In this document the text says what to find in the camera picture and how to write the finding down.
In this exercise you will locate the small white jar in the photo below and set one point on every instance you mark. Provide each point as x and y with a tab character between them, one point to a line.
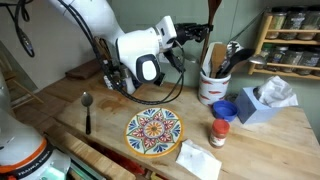
107	82

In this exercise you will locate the glass jar green herbs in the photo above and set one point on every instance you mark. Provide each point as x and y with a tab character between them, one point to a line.
276	23

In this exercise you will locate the dark wooden board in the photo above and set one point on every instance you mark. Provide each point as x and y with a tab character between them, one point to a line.
83	70

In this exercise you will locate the white salt shaker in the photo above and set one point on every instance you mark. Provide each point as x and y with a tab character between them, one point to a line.
130	87

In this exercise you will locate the dark wooden spoon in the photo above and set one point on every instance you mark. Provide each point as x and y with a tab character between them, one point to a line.
212	8

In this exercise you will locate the white paper napkin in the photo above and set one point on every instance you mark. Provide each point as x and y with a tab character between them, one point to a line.
198	161

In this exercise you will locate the metal ladle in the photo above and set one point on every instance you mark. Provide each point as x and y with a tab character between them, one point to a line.
191	59

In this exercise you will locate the wooden chair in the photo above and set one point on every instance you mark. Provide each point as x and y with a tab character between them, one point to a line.
13	86

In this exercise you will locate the black plastic spoon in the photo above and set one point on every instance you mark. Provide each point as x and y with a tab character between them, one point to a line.
241	55

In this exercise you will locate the wooden condiment tray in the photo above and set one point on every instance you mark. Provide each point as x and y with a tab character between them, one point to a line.
146	89

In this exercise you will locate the silver kitchen utensil head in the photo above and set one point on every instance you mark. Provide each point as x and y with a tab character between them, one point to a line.
235	47

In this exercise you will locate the blue tissue box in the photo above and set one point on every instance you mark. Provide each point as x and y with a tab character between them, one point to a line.
250	108

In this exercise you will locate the white chili-print utensil holder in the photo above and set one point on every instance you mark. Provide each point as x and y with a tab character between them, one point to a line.
214	90

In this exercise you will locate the glass jar pale spices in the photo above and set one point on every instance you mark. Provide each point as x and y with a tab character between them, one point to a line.
310	23

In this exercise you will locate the small glass spice jar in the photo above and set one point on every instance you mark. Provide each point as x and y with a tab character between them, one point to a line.
308	61
291	60
276	59
265	55

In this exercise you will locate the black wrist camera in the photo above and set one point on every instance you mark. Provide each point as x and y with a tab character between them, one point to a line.
174	60

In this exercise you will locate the white tissue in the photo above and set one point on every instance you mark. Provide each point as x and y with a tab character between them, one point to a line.
275	91

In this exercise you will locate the light wooden spatula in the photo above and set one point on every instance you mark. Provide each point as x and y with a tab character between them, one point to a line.
218	58

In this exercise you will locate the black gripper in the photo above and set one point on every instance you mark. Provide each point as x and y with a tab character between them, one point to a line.
187	32

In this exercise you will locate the glass jar dark spices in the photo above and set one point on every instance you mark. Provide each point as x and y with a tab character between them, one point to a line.
293	21

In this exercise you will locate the red-lidded spice jar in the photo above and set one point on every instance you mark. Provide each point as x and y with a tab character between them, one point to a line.
219	134

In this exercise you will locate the blue plastic bowl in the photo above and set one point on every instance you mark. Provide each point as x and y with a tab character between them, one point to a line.
225	110

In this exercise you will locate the white spatula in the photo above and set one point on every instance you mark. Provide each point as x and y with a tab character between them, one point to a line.
206	63

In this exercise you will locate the colourful floral ceramic plate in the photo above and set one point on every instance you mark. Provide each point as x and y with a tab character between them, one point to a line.
154	132

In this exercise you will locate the large metal serving spoon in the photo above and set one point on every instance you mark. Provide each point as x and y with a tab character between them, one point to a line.
257	60

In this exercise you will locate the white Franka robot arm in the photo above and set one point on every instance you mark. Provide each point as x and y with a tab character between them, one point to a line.
136	46

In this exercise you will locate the wooden spice rack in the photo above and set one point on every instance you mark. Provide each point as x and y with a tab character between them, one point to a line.
260	40

